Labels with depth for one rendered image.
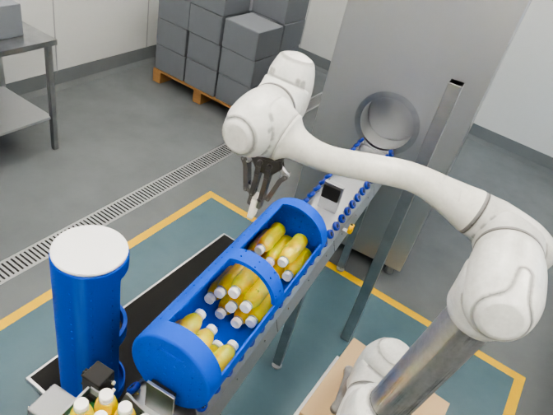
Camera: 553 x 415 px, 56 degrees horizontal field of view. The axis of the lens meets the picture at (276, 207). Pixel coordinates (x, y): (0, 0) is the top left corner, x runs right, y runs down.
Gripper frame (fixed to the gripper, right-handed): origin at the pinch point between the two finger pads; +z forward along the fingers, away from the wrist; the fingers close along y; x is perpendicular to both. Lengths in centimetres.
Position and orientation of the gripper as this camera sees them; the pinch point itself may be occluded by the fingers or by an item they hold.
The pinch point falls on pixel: (253, 205)
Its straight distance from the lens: 132.6
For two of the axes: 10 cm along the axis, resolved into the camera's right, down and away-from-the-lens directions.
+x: 3.8, -5.1, 7.7
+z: -2.4, 7.5, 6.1
